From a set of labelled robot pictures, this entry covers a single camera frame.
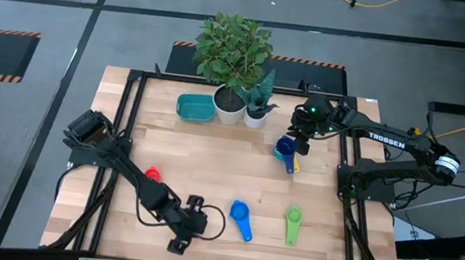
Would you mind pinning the leafy green plant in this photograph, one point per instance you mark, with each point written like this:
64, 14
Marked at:
232, 52

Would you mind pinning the red measuring cup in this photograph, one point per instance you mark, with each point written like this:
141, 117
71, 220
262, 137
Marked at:
153, 174

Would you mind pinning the large light blue measuring cup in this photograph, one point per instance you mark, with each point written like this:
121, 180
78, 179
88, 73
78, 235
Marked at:
276, 154

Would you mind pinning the small white plant pot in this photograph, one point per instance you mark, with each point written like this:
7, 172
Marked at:
255, 123

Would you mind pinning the royal blue measuring cup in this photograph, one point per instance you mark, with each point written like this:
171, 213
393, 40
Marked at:
240, 212

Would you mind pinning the yellow measuring cup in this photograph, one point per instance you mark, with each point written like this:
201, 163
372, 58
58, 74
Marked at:
296, 165

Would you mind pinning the navy blue measuring cup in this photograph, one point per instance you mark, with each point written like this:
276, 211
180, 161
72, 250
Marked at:
285, 146

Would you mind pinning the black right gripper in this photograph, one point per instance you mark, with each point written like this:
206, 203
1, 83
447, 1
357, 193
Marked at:
312, 116

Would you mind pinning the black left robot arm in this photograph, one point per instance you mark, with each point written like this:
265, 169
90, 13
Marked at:
140, 185

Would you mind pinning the large white plant pot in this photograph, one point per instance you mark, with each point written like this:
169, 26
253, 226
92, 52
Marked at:
227, 120

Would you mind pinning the dark green snake plant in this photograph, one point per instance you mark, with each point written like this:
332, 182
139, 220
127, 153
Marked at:
264, 91

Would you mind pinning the teal plastic basket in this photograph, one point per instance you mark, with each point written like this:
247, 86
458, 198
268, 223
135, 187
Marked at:
196, 108

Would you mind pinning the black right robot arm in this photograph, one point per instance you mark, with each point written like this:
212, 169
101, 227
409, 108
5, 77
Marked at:
387, 139

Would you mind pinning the green measuring cup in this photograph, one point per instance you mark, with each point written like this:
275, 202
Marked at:
292, 231

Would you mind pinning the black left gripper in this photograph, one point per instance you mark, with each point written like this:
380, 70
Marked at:
192, 223

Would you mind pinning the black aluminium table frame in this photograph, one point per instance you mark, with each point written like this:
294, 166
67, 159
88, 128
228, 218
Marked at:
168, 78

